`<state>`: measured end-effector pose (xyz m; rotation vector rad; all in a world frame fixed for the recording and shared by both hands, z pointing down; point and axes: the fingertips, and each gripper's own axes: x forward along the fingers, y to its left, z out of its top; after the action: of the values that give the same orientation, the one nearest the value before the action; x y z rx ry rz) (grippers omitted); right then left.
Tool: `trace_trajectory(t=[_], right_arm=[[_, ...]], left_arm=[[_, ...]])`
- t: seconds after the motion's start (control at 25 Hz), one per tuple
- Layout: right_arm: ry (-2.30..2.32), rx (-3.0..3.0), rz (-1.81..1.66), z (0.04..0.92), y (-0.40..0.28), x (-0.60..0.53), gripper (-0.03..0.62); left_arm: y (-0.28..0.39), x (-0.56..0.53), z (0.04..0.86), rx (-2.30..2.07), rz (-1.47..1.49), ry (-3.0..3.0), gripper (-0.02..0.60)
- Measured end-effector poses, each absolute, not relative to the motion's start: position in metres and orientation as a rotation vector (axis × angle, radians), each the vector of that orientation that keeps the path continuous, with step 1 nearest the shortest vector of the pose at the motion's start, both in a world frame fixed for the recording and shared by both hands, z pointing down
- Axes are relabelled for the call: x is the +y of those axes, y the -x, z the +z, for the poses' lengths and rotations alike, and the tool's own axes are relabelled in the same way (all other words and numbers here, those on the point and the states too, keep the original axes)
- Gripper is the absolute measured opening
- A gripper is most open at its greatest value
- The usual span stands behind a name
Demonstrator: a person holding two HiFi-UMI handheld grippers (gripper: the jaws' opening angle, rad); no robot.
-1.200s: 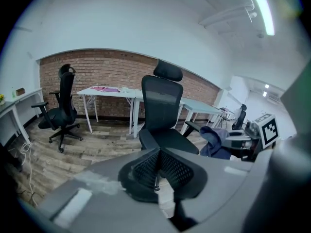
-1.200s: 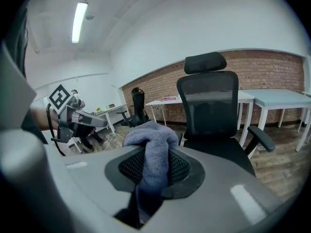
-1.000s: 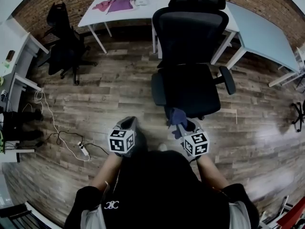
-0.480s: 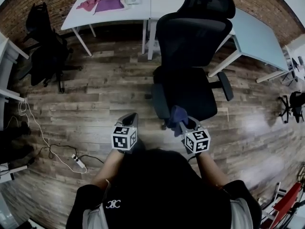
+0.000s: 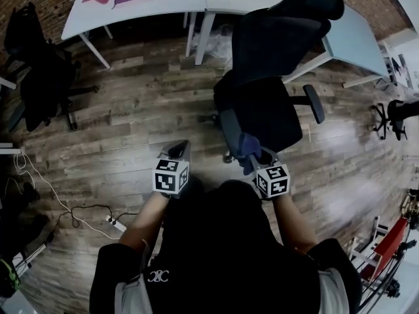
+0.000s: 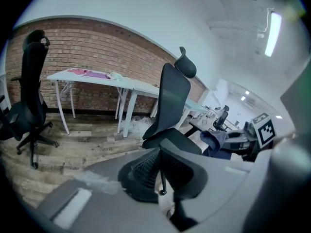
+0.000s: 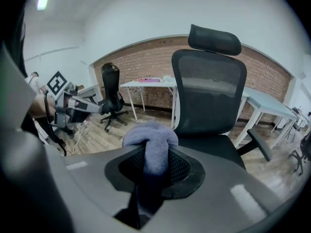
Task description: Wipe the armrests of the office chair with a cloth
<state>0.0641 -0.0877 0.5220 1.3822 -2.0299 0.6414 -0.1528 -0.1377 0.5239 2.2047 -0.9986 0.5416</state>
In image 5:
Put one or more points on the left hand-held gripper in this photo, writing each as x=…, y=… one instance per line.
x=170, y=178

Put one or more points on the black office chair with hanger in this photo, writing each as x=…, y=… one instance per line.
x=42, y=77

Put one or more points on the white desk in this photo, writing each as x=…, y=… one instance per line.
x=7, y=82
x=13, y=303

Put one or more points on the small black office chair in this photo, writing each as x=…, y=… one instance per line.
x=397, y=113

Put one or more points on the black mesh office chair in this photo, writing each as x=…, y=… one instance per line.
x=268, y=44

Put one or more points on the blue cloth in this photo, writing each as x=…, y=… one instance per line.
x=248, y=146

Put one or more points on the clear plastic wrapping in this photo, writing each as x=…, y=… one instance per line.
x=219, y=44

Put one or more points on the person's black top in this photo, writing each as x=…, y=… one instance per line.
x=222, y=240

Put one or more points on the small white table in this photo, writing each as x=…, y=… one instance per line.
x=406, y=46

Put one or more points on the white power strip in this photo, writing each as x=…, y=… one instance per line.
x=114, y=223

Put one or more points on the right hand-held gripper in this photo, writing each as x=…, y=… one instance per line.
x=271, y=182

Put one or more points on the person's right forearm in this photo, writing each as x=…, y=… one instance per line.
x=291, y=221

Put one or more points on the light blue table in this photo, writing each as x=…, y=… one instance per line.
x=357, y=41

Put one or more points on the person's left forearm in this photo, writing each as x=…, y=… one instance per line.
x=147, y=221

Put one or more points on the red and white rack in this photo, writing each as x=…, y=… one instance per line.
x=391, y=250

